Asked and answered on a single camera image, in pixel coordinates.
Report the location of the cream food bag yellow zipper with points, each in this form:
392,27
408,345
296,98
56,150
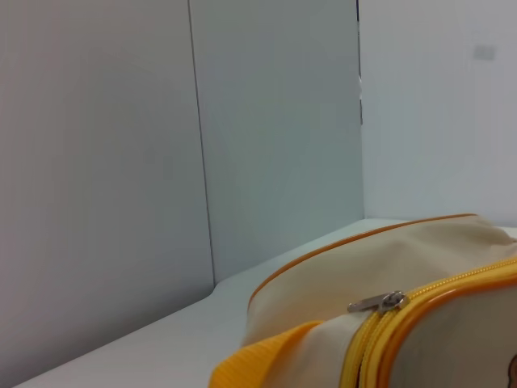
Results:
424,258

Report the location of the silver metal zipper pull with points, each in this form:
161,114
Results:
379,302

